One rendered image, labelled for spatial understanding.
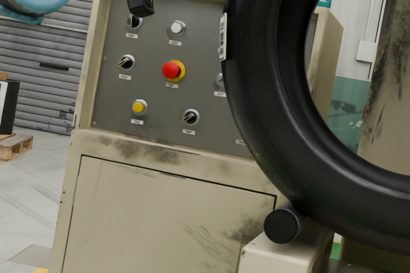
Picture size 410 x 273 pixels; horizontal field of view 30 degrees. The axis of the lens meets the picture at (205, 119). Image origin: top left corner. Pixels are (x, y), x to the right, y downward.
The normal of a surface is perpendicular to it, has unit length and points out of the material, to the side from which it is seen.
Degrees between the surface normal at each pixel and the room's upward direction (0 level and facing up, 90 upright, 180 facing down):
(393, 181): 80
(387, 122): 90
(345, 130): 90
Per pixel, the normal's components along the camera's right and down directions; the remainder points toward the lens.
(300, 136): -0.40, 0.11
